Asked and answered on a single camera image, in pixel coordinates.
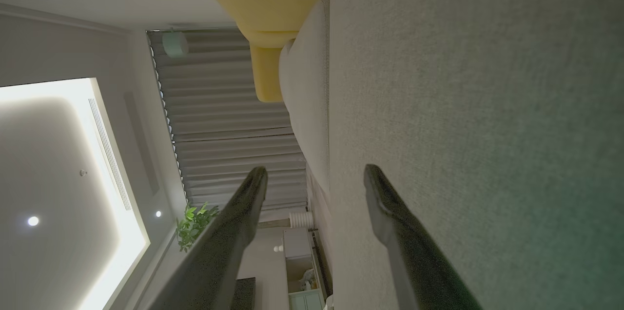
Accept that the grey pleated curtain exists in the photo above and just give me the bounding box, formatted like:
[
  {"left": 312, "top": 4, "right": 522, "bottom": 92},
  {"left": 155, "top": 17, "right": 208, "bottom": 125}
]
[{"left": 147, "top": 30, "right": 309, "bottom": 214}]

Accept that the large grey sofa seat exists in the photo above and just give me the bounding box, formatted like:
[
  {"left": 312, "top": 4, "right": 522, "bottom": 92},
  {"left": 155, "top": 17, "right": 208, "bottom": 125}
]
[{"left": 329, "top": 0, "right": 624, "bottom": 310}]

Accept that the white and green cabinet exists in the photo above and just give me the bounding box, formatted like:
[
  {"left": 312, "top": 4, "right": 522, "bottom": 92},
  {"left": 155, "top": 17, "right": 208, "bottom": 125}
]
[{"left": 283, "top": 228, "right": 326, "bottom": 310}]

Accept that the small yellow sofa cushion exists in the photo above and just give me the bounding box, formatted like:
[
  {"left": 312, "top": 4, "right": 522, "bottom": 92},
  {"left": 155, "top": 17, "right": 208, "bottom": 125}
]
[{"left": 250, "top": 45, "right": 286, "bottom": 103}]

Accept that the small grey sofa cushion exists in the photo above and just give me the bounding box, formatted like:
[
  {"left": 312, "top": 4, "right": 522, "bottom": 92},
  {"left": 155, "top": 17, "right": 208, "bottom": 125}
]
[{"left": 279, "top": 0, "right": 332, "bottom": 194}]

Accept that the white ribbed vase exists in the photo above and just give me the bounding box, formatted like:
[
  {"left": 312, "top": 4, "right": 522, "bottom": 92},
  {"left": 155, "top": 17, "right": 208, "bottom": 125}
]
[{"left": 289, "top": 211, "right": 314, "bottom": 229}]

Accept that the black flat furniture panel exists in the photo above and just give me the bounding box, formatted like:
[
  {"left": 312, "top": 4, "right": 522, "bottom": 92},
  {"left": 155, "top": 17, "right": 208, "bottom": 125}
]
[{"left": 233, "top": 277, "right": 257, "bottom": 310}]

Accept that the round white wall device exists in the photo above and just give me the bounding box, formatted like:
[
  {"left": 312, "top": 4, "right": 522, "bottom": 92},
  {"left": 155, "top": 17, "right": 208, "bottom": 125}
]
[{"left": 162, "top": 32, "right": 189, "bottom": 58}]

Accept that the green leafy houseplant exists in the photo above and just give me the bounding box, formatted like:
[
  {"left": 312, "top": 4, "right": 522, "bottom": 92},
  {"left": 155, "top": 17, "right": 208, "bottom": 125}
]
[{"left": 176, "top": 202, "right": 220, "bottom": 253}]

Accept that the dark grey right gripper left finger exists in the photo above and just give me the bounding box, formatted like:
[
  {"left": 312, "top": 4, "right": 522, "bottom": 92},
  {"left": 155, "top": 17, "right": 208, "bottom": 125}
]
[{"left": 146, "top": 166, "right": 269, "bottom": 310}]

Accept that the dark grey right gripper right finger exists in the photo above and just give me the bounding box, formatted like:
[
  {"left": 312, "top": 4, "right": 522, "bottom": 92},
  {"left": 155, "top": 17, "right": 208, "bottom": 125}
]
[{"left": 363, "top": 164, "right": 483, "bottom": 310}]

